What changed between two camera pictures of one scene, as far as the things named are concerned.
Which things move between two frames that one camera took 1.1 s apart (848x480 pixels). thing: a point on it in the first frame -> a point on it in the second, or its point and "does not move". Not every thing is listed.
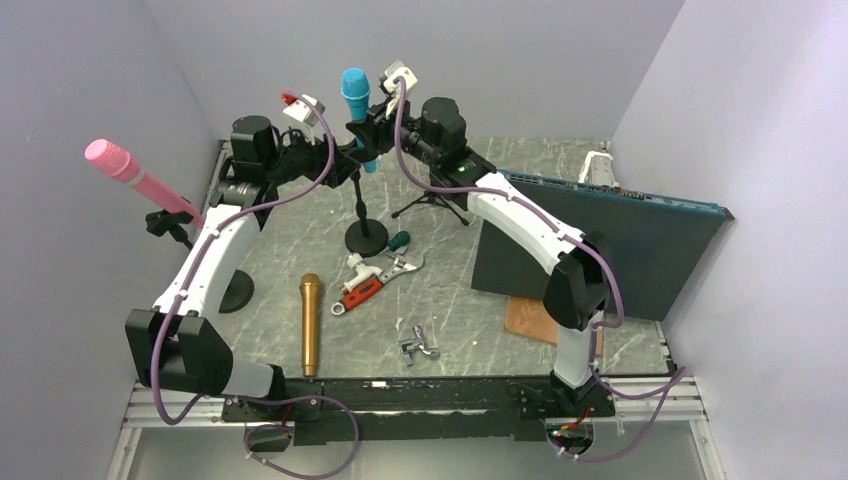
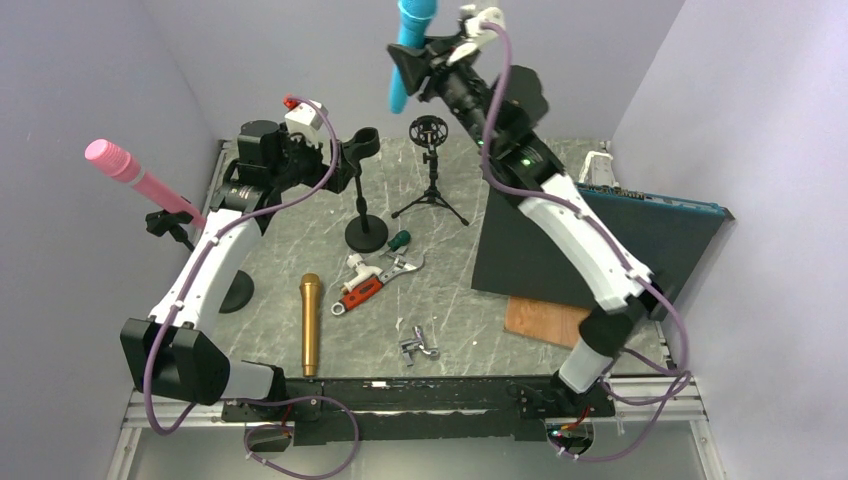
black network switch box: x=653 y=242 does not move
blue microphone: x=356 y=89 -> x=414 y=16
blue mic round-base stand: x=366 y=237 does not move
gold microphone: x=309 y=286 does not move
